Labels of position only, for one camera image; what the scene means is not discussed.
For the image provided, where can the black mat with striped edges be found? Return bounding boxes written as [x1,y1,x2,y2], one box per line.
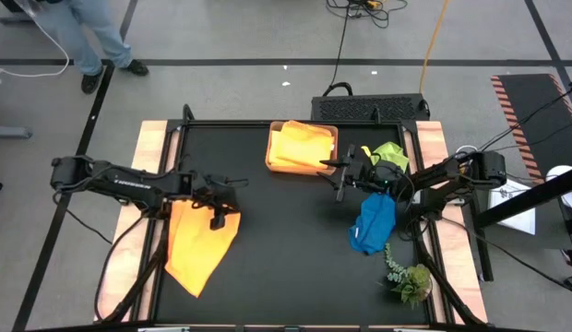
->
[491,73,572,184]

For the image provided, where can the orange microfiber towel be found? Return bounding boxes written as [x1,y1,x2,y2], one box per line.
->
[275,120,336,170]
[164,200,242,299]

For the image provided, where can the black metal beam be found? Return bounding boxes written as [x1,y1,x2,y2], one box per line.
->
[474,177,572,230]

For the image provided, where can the white round object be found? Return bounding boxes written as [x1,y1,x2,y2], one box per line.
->
[545,164,572,208]

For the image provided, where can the thick black cable hose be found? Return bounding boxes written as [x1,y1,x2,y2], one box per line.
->
[111,220,172,324]
[412,220,488,327]

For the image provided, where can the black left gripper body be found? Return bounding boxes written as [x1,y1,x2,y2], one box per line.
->
[191,171,241,216]

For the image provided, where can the black hanging cable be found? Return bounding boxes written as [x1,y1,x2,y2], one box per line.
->
[328,0,354,97]

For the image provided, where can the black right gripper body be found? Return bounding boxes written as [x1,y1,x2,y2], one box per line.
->
[335,145,398,204]

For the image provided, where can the blue microfiber towel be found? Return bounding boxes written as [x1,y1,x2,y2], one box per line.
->
[348,192,398,256]

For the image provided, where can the white cable loop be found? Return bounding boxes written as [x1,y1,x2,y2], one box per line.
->
[454,145,481,162]

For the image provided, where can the black computer case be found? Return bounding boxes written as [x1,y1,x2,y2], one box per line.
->
[311,93,430,124]

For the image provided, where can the black metal table frame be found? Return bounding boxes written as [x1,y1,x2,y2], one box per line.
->
[137,103,453,332]

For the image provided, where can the yellow power cable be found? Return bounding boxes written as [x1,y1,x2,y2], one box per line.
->
[418,0,449,96]

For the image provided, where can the black cable bundle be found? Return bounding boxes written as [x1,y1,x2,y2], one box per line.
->
[326,0,407,29]

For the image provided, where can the person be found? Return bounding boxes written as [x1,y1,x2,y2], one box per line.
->
[30,0,150,96]

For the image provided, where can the tan cardboard box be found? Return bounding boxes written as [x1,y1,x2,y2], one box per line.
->
[264,121,339,178]

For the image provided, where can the green microfiber towel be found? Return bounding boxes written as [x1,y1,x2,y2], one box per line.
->
[361,141,411,174]

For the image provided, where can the gray furniture foot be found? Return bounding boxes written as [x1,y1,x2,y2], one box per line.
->
[0,0,42,25]

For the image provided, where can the artificial green plant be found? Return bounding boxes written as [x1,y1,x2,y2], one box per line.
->
[385,243,434,309]

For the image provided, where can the gray floor bar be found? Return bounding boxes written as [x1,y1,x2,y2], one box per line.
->
[0,126,32,139]

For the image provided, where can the white paper sheet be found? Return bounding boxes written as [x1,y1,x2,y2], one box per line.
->
[487,178,536,235]

